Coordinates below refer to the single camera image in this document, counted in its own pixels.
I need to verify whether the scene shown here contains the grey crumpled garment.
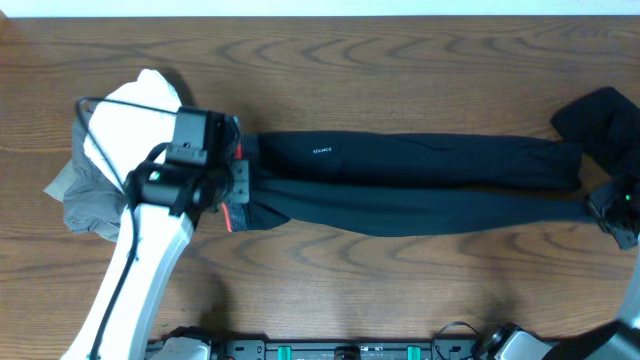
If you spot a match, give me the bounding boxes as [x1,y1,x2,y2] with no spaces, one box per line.
[44,110,126,242]

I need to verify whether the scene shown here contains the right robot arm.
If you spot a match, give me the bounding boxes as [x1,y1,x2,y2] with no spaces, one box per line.
[473,178,639,360]

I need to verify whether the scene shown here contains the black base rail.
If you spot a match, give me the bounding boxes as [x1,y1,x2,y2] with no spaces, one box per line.
[209,337,496,360]

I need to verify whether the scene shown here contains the white crumpled garment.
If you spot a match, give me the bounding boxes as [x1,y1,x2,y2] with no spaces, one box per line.
[81,69,182,185]

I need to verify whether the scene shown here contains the black garment at right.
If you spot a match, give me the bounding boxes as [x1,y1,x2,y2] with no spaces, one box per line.
[551,87,639,181]

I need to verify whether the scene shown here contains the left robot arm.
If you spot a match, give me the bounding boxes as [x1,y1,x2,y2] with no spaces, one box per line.
[63,110,240,360]

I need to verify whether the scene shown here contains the black leggings with red waistband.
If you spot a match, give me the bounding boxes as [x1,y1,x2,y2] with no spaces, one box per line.
[222,131,591,237]

